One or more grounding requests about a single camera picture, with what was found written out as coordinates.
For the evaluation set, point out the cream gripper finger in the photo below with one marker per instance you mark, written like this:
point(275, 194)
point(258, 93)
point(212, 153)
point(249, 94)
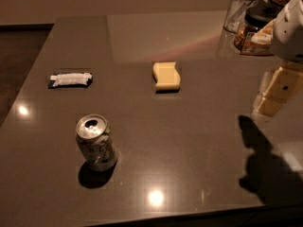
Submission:
point(277, 87)

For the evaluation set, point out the silver 7up soda can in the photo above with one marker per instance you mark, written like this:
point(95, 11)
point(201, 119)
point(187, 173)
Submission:
point(93, 135)

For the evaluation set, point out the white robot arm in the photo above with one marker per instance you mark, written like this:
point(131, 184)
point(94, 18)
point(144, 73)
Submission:
point(285, 35)

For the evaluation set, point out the glass jar with black lid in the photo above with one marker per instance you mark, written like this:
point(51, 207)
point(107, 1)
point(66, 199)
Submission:
point(255, 19)

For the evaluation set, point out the clear plastic cup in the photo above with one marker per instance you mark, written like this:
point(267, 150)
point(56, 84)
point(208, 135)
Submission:
point(235, 12)

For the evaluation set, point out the yellow sponge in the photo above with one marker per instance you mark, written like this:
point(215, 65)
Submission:
point(166, 76)

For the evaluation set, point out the white and blue snack packet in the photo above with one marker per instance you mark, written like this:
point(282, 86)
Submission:
point(70, 80)

